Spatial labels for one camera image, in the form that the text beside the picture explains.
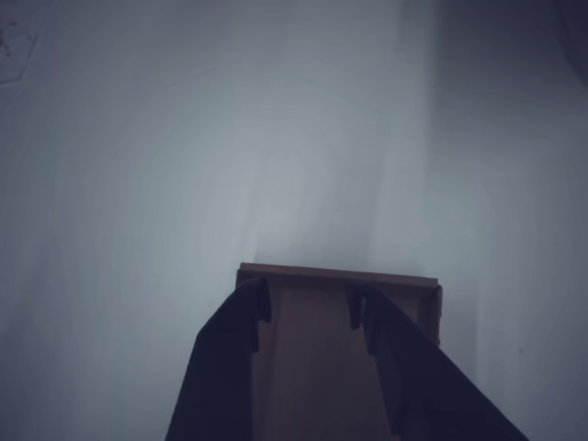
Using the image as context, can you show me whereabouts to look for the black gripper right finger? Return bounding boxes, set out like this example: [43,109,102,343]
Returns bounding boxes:
[347,282,529,441]

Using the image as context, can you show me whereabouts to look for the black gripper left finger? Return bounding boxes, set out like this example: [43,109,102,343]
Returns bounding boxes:
[164,277,273,441]

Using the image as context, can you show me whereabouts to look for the brown cardboard box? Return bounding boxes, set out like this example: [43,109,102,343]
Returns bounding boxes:
[236,262,443,441]

